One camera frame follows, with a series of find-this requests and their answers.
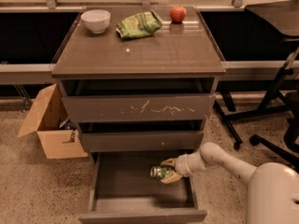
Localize green chip bag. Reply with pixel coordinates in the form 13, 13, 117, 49
116, 11, 163, 39

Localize items inside cardboard box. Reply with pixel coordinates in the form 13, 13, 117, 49
58, 119, 77, 143

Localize open bottom drawer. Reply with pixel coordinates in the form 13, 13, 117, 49
79, 150, 206, 224

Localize open cardboard box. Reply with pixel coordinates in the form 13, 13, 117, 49
18, 84, 88, 159

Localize red apple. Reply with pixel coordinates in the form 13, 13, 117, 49
170, 6, 187, 23

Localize green soda can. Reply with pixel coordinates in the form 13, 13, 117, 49
150, 166, 173, 180

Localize dark grey drawer cabinet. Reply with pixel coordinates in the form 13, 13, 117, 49
50, 5, 226, 224

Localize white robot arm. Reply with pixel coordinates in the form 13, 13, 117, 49
161, 142, 299, 224

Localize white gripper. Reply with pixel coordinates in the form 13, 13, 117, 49
160, 154, 193, 184

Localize black folding stand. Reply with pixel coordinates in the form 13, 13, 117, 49
214, 0, 299, 152

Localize middle drawer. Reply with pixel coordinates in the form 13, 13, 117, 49
79, 119, 205, 152

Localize white ceramic bowl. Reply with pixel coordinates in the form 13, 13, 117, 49
81, 9, 110, 34

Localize top drawer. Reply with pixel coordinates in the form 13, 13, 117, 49
62, 77, 217, 123

